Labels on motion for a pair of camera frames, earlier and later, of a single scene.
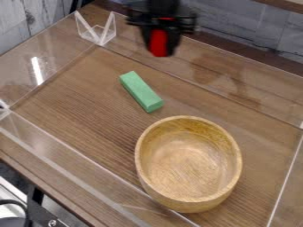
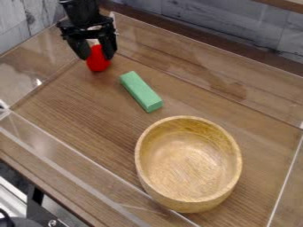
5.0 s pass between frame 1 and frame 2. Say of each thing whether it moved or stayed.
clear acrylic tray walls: stayed
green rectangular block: stayed
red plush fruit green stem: moved
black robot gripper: moved
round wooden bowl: stayed
